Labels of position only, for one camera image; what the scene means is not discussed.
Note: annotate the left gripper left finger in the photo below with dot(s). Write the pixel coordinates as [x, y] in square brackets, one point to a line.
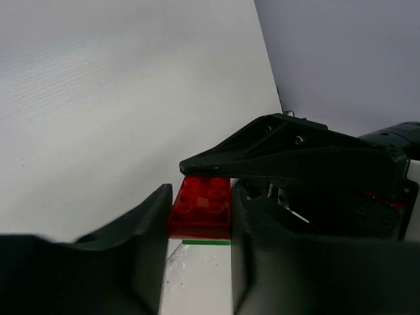
[116, 269]

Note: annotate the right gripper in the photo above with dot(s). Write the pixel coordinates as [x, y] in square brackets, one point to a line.
[301, 179]

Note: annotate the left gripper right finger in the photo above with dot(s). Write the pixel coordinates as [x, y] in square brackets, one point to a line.
[275, 271]

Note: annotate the red green yellow lego stack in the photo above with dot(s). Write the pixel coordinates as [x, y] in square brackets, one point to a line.
[201, 213]

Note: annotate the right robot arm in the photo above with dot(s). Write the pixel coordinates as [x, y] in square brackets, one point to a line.
[400, 141]

